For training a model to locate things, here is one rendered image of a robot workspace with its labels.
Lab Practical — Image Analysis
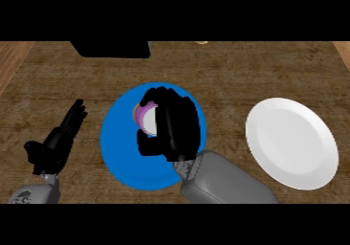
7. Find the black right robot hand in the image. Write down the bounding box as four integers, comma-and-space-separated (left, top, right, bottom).
136, 86, 203, 163

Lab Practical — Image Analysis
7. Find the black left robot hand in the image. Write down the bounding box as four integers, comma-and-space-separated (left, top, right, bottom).
22, 98, 89, 176

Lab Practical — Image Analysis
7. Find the purple-rimmed can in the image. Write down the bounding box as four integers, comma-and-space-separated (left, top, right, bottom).
132, 101, 160, 138

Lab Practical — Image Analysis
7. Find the blue plate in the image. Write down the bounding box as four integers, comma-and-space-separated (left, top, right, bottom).
99, 81, 207, 191

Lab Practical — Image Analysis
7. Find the white plate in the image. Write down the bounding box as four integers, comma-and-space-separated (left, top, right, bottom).
244, 97, 340, 191

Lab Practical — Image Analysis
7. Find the black appliance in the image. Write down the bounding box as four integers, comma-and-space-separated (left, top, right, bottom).
70, 40, 152, 59

